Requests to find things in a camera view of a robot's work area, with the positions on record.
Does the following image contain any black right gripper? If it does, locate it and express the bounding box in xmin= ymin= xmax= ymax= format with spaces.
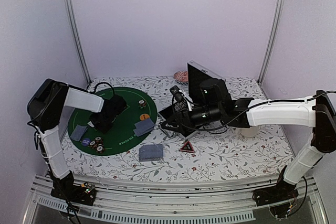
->
xmin=161 ymin=103 xmax=223 ymax=134

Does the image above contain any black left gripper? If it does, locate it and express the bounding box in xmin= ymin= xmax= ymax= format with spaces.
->
xmin=89 ymin=112 xmax=117 ymax=134

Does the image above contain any green and red chip stack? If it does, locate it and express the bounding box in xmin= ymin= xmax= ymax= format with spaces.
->
xmin=89 ymin=136 xmax=104 ymax=153

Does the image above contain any orange big blind button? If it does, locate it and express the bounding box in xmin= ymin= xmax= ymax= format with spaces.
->
xmin=140 ymin=113 xmax=150 ymax=121

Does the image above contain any single playing card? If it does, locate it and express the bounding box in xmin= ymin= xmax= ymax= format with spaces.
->
xmin=134 ymin=118 xmax=155 ymax=131

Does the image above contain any small green chip stack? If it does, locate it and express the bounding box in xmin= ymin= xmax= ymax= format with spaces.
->
xmin=138 ymin=100 xmax=147 ymax=109

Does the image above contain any blue playing card deck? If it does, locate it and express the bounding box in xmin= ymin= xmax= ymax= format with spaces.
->
xmin=139 ymin=144 xmax=163 ymax=162

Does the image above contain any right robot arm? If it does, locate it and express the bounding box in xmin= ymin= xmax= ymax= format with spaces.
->
xmin=161 ymin=79 xmax=335 ymax=201

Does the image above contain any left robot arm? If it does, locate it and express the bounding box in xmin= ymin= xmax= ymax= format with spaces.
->
xmin=27 ymin=79 xmax=127 ymax=200

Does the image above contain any black red triangle token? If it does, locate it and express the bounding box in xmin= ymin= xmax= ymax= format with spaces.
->
xmin=179 ymin=141 xmax=195 ymax=153

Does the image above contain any green round poker mat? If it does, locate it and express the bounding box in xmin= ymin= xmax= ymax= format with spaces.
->
xmin=68 ymin=87 xmax=157 ymax=156

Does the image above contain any patterned ceramic bowl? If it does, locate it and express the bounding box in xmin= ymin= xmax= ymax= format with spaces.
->
xmin=173 ymin=71 xmax=188 ymax=85

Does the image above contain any aluminium poker chip case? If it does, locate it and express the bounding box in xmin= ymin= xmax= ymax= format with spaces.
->
xmin=159 ymin=61 xmax=222 ymax=140

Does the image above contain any white ribbed mug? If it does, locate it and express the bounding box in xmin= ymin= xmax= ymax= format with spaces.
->
xmin=238 ymin=126 xmax=259 ymax=138

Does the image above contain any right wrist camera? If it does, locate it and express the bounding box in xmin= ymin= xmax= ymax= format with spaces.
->
xmin=170 ymin=86 xmax=193 ymax=111

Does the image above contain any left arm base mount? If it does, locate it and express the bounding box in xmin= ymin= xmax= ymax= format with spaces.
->
xmin=51 ymin=179 xmax=97 ymax=206

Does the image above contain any aluminium front rail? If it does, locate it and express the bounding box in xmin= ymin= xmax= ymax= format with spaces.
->
xmin=23 ymin=175 xmax=331 ymax=223

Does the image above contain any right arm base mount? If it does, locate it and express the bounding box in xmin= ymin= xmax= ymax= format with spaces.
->
xmin=252 ymin=181 xmax=299 ymax=218

